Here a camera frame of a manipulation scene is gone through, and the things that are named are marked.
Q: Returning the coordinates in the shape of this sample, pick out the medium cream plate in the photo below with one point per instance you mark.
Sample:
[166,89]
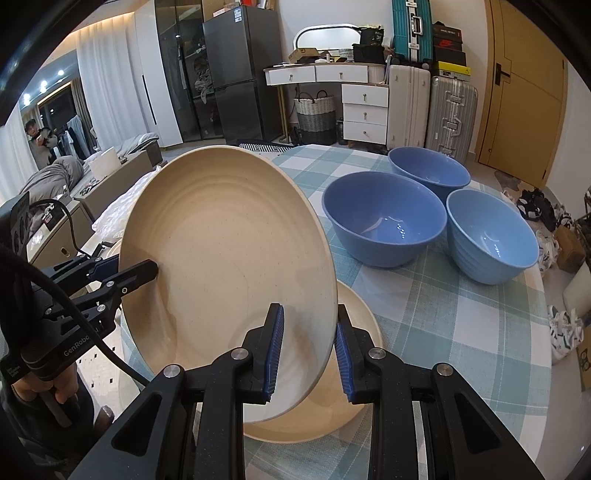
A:
[221,240]

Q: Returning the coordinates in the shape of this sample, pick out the light blue ribbed bowl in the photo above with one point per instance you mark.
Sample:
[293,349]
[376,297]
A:
[491,240]

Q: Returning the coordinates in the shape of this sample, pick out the white curtain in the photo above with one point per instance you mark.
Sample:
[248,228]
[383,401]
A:
[111,87]

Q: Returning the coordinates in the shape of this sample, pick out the black paper bag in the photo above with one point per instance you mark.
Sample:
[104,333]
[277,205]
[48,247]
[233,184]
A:
[371,36]

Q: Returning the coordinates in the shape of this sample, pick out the black red shoebox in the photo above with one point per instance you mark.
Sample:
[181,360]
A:
[448,34]

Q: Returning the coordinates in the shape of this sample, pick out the wooden door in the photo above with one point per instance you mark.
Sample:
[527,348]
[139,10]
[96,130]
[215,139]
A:
[521,92]

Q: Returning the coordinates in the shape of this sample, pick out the white wardrobe panel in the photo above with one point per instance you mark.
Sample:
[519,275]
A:
[159,78]

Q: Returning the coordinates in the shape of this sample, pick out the white oval mirror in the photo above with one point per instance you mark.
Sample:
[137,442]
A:
[328,37]

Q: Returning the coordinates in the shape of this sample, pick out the grey blanket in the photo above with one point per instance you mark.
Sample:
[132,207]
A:
[48,180]

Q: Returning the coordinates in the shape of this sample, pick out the green white checked tablecloth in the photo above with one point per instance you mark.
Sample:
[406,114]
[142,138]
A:
[415,323]

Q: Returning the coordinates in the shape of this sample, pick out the grey sofa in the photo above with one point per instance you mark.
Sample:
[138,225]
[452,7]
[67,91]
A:
[111,189]

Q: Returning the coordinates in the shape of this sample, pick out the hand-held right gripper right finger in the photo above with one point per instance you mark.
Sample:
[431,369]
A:
[344,364]

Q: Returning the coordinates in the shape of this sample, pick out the green print cardboard box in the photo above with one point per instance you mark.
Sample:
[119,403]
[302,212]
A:
[584,364]

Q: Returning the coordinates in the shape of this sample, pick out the white suitcase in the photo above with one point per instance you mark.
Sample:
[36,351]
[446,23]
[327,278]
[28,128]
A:
[406,106]

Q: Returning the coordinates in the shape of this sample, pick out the large cream plate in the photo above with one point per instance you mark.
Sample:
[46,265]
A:
[295,427]

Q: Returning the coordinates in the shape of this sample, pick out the grey doormat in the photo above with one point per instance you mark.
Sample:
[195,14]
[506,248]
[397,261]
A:
[503,176]

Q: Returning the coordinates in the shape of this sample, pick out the open small cardboard box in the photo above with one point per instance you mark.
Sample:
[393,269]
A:
[305,55]

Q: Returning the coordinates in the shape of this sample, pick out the dark grey fridge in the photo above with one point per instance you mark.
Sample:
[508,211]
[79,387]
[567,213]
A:
[244,74]

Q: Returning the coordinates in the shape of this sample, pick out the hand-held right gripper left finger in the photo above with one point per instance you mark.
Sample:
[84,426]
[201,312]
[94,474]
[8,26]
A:
[274,350]

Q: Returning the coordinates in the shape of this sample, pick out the yellow black shoebox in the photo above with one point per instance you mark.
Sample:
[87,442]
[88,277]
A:
[455,70]

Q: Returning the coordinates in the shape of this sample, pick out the dark glass cabinet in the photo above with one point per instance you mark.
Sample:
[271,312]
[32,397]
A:
[184,69]

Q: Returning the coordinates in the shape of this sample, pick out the dark hanging clothes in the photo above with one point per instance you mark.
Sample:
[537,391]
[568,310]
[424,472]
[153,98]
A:
[76,136]

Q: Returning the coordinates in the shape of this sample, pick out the white dressing table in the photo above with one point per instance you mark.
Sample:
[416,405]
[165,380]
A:
[364,110]

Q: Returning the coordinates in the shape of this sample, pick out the silver suitcase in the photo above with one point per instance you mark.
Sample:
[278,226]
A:
[450,115]

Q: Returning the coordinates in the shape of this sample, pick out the white trash bin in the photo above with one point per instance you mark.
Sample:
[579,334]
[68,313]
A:
[578,295]

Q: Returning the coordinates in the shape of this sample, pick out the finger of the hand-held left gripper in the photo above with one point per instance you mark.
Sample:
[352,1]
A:
[134,279]
[108,267]

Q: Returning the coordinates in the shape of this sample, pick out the white plastic bag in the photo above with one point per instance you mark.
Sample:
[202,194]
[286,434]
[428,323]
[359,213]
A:
[122,207]

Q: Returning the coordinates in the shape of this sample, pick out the black fabric bag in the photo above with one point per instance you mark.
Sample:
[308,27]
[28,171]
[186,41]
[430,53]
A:
[369,53]

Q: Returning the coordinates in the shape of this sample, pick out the scattered shoes group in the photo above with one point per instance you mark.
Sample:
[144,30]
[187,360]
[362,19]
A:
[535,207]

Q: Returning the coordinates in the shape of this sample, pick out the white box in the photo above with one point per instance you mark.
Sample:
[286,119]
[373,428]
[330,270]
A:
[102,161]

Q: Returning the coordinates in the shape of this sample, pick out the grey white woven basket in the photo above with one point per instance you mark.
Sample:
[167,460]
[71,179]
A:
[316,120]

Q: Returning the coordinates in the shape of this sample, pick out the teal suitcase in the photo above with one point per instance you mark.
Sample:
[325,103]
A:
[411,27]

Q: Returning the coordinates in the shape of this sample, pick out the person's left hand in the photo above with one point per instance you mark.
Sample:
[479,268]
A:
[64,390]

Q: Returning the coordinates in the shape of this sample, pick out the small brown cardboard box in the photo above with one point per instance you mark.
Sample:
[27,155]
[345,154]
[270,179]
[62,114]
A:
[570,247]

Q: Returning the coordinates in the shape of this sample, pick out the white green sneaker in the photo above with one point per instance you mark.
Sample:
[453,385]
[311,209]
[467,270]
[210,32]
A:
[561,323]
[565,348]

